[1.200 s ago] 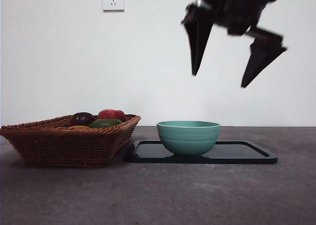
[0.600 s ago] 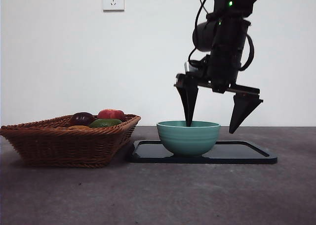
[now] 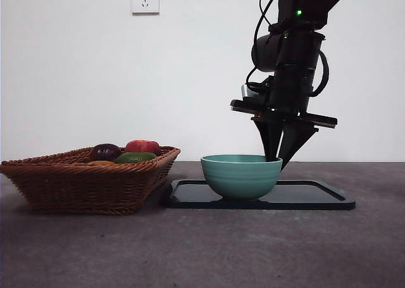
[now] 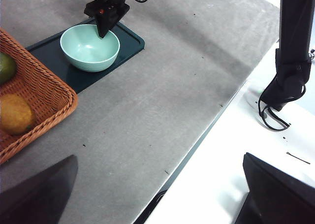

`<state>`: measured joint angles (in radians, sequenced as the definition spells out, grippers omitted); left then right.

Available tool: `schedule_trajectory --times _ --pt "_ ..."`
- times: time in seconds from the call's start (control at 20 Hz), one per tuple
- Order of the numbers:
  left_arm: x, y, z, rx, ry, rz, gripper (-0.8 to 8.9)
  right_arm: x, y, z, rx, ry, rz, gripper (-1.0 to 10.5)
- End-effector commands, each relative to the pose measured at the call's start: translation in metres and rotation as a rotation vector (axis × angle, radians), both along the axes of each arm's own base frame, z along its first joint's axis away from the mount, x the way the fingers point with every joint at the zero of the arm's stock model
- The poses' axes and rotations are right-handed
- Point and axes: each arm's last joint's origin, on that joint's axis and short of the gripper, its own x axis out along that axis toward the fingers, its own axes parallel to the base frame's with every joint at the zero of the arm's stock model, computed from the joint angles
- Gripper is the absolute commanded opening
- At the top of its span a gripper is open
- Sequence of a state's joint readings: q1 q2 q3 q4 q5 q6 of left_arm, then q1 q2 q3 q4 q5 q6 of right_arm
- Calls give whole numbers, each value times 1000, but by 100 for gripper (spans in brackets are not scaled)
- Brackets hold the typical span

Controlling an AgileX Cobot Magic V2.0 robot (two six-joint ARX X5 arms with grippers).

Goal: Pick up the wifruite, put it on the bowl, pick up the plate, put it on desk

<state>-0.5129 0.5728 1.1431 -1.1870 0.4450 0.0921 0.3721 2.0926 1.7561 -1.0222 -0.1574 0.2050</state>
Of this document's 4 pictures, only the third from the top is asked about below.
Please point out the green avocado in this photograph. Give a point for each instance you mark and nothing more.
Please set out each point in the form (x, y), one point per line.
(136, 158)

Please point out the red peach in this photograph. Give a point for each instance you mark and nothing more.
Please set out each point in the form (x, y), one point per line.
(142, 146)

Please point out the white wall socket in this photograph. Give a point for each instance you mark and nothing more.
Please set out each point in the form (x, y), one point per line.
(145, 0)

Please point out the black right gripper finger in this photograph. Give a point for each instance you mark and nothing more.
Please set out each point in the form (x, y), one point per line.
(294, 139)
(270, 136)

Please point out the teal ceramic bowl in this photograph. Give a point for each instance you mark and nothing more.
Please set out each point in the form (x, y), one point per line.
(240, 180)

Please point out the black rectangular tray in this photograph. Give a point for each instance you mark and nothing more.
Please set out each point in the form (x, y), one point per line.
(300, 196)

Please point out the brown wicker basket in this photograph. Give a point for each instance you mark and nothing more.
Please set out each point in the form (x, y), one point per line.
(82, 186)

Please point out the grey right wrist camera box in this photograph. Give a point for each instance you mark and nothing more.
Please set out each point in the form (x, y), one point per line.
(248, 93)

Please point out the dark purple plum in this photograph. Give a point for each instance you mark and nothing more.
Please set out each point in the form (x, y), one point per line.
(104, 152)

